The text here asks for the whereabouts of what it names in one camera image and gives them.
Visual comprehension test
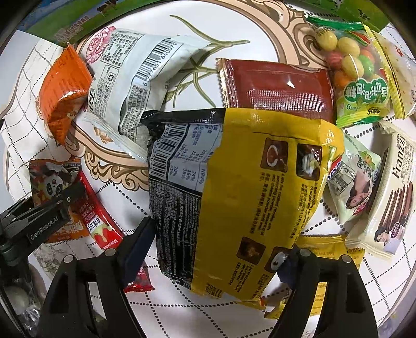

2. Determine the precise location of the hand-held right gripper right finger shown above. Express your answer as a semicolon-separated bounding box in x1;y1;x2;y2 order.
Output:
269;245;379;338

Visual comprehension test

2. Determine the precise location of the red sausage stick packet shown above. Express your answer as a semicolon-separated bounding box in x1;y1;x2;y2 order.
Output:
76;171;124;251

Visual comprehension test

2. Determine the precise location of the green bag of gumballs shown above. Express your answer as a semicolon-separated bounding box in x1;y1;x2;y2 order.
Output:
305;15;392;128

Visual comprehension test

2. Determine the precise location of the cream biscuit stick packet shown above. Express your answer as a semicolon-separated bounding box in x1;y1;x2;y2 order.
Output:
344;120;416;262

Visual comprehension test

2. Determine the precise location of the yellow and black noodle packet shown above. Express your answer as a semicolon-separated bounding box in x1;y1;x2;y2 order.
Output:
140;107;345;301

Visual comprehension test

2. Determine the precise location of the red panda print packet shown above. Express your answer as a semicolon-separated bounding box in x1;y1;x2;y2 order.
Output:
29;159;90;244

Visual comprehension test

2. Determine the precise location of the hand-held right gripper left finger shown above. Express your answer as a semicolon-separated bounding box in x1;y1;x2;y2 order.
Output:
34;217;157;338

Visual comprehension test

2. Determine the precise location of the small red candy packet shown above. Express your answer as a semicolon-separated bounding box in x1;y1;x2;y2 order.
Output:
123;260;154;293

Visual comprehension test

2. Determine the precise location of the green printed carton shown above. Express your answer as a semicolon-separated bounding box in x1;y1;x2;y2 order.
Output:
335;0;391;33
25;0;139;43

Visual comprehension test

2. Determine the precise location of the orange snack packet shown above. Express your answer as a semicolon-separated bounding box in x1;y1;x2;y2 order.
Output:
38;44;93;146

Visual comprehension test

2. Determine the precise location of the dark red snack packet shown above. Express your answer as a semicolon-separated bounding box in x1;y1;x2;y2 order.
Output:
216;58;335;122

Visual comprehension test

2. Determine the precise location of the pale yellow snack packet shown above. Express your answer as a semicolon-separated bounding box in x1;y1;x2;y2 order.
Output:
364;24;416;119

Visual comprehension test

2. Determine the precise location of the small white and green packet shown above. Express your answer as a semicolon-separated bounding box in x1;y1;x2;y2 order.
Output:
327;133;382;225

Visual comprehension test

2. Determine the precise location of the white snack packet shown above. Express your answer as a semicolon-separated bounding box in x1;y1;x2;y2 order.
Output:
80;29;212;163

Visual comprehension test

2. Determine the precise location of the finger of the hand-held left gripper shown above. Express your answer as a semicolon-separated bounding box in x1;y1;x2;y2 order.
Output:
32;181;86;215

